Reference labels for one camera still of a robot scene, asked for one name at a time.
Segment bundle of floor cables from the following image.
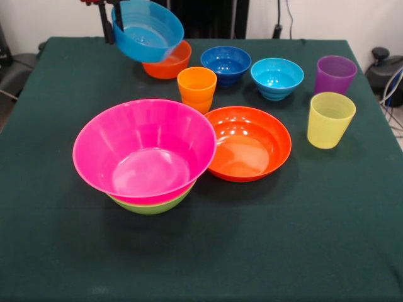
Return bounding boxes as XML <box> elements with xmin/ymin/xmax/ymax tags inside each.
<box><xmin>379</xmin><ymin>68</ymin><xmax>403</xmax><ymax>139</ymax></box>

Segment orange translucent bowl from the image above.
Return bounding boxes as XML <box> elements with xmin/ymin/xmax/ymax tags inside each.
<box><xmin>141</xmin><ymin>40</ymin><xmax>192</xmax><ymax>80</ymax></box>

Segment black floor device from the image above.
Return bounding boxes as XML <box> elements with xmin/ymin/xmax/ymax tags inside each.
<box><xmin>365</xmin><ymin>47</ymin><xmax>403</xmax><ymax>92</ymax></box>

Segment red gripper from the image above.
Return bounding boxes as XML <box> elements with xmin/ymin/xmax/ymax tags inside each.
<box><xmin>80</xmin><ymin>0</ymin><xmax>125</xmax><ymax>46</ymax></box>

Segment light blue translucent bowl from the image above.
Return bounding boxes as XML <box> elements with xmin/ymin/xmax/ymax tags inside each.
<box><xmin>111</xmin><ymin>0</ymin><xmax>185</xmax><ymax>63</ymax></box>

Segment large pink plastic bowl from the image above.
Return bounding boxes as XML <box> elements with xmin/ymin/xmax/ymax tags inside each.
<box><xmin>72</xmin><ymin>98</ymin><xmax>217</xmax><ymax>206</ymax></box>

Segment red-orange shallow bowl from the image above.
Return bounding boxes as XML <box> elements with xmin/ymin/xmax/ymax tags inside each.
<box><xmin>204</xmin><ymin>106</ymin><xmax>293</xmax><ymax>182</ymax></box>

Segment cyan ribbed bowl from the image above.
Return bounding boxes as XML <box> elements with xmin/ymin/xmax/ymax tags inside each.
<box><xmin>250</xmin><ymin>57</ymin><xmax>305</xmax><ymax>102</ymax></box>

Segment dark grey chair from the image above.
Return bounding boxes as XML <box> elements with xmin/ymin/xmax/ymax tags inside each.
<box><xmin>0</xmin><ymin>52</ymin><xmax>38</xmax><ymax>95</ymax></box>

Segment purple plastic cup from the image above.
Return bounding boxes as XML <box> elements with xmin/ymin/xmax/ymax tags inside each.
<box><xmin>314</xmin><ymin>55</ymin><xmax>358</xmax><ymax>96</ymax></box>

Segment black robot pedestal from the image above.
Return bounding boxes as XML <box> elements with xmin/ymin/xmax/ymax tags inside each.
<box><xmin>163</xmin><ymin>0</ymin><xmax>250</xmax><ymax>40</ymax></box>

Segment black cable with plug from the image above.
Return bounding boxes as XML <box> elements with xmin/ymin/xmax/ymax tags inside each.
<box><xmin>272</xmin><ymin>0</ymin><xmax>283</xmax><ymax>40</ymax></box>

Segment green plastic bowl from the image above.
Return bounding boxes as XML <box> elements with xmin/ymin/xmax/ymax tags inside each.
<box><xmin>106</xmin><ymin>181</ymin><xmax>198</xmax><ymax>216</ymax></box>

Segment yellow plastic cup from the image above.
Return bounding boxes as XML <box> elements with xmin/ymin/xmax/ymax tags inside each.
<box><xmin>307</xmin><ymin>91</ymin><xmax>357</xmax><ymax>150</ymax></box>

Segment dark green table cloth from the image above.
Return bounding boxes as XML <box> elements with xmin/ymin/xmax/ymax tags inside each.
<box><xmin>0</xmin><ymin>36</ymin><xmax>403</xmax><ymax>302</ymax></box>

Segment dark blue ribbed bowl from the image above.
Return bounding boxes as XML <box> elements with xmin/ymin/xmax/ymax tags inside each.
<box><xmin>200</xmin><ymin>45</ymin><xmax>253</xmax><ymax>87</ymax></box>

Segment orange plastic cup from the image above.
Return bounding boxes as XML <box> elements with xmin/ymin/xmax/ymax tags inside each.
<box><xmin>176</xmin><ymin>66</ymin><xmax>219</xmax><ymax>104</ymax></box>
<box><xmin>181</xmin><ymin>94</ymin><xmax>214</xmax><ymax>116</ymax></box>

